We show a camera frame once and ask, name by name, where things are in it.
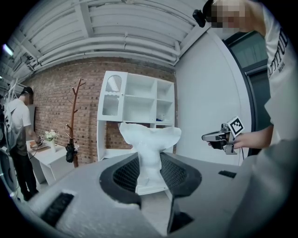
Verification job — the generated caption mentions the wooden tray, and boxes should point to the wooden tray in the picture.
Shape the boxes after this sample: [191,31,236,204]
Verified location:
[29,142,51,151]

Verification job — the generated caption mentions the white side table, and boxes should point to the white side table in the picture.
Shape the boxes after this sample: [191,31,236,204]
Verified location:
[26,139,81,186]

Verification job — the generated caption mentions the white ceiling pipes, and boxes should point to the white ceiling pipes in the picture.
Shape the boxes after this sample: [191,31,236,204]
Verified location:
[14,34,182,71]

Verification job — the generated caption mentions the person's head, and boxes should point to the person's head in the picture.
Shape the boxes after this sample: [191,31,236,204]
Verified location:
[204,0,267,37]

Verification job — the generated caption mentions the ceiling lamp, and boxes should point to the ceiling lamp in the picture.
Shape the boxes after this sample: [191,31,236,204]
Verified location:
[1,43,14,57]

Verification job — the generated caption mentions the white metal rack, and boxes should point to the white metal rack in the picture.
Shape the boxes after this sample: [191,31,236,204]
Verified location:
[4,77,25,106]

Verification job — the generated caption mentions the white shelf cabinet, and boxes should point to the white shelf cabinet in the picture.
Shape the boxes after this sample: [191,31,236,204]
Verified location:
[96,70,176,162]

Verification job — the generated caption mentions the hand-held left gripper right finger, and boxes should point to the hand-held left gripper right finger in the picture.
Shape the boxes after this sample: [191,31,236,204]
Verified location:
[159,152,202,198]

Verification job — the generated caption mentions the person's right forearm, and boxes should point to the person's right forearm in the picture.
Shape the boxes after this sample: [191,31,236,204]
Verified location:
[241,125,274,149]

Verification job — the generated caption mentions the person's white t-shirt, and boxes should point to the person's white t-shirt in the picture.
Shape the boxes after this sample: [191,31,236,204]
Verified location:
[262,0,298,146]

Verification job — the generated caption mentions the white flower bouquet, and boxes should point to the white flower bouquet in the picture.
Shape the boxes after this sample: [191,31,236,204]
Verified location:
[44,129,58,143]

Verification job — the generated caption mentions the grey round-front appliance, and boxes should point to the grey round-front appliance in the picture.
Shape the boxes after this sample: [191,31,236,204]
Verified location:
[0,148,19,198]

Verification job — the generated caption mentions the wooden coat stand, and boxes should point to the wooden coat stand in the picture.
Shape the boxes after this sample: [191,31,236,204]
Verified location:
[65,78,87,169]

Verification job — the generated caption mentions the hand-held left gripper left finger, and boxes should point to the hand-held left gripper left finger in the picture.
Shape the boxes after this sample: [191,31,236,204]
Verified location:
[99,152,142,208]

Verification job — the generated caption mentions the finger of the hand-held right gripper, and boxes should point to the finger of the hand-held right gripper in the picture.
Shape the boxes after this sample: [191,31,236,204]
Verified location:
[201,131,225,151]

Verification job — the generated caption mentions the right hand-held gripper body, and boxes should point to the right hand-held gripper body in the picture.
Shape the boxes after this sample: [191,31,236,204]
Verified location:
[220,115,245,156]

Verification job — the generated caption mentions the person's right hand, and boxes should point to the person's right hand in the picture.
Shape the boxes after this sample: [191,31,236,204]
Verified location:
[233,137,246,150]

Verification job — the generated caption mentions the white item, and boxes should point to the white item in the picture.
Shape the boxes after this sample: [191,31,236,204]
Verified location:
[118,122,182,196]

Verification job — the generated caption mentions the black head-worn camera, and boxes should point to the black head-worn camera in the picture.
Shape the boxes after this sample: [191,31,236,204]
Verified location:
[192,8,208,28]

